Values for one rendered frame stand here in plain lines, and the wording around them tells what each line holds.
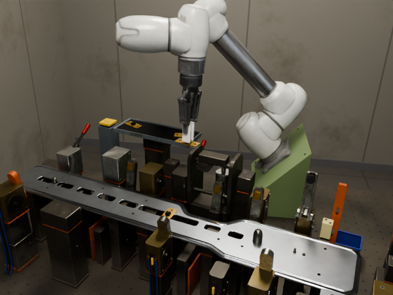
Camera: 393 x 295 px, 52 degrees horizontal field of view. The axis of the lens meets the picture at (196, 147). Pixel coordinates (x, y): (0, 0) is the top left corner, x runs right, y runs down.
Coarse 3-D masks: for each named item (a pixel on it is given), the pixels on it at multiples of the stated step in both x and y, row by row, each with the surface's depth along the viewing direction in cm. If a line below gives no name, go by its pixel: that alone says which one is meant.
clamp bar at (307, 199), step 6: (306, 174) 135; (312, 174) 135; (306, 180) 133; (312, 180) 132; (306, 186) 136; (312, 186) 136; (306, 192) 138; (312, 192) 136; (306, 198) 138; (312, 198) 136; (306, 204) 139; (312, 204) 139; (300, 210) 139; (300, 216) 140
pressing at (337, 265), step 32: (32, 192) 161; (64, 192) 160; (96, 192) 161; (128, 192) 161; (224, 224) 143; (256, 224) 144; (224, 256) 129; (256, 256) 129; (288, 256) 129; (320, 256) 129; (352, 256) 130; (320, 288) 118; (352, 288) 117
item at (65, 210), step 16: (48, 208) 145; (64, 208) 145; (80, 208) 146; (48, 224) 145; (64, 224) 141; (80, 224) 149; (48, 240) 150; (64, 240) 146; (80, 240) 151; (64, 256) 150; (80, 256) 153; (64, 272) 154; (80, 272) 155
